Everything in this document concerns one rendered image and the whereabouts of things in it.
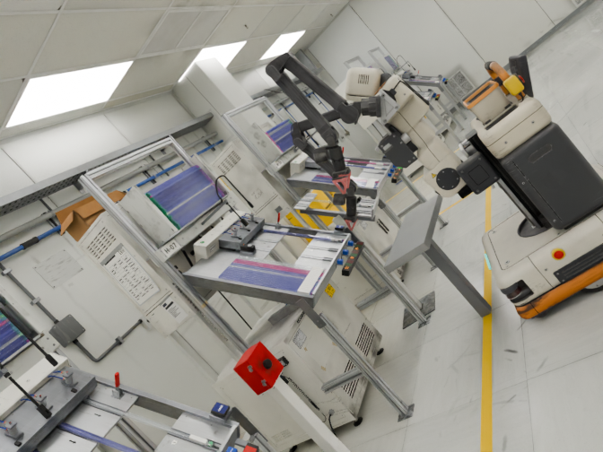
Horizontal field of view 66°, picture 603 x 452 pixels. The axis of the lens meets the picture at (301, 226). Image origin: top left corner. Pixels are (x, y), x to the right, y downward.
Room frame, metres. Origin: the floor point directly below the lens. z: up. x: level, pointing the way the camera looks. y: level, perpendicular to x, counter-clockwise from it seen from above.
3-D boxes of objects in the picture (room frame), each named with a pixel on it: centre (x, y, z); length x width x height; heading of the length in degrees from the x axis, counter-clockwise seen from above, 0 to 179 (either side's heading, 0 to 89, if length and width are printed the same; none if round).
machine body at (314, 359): (2.75, 0.54, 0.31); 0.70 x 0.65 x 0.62; 148
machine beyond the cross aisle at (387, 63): (8.21, -2.89, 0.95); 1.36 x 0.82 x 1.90; 58
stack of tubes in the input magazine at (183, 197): (2.74, 0.41, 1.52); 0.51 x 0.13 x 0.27; 148
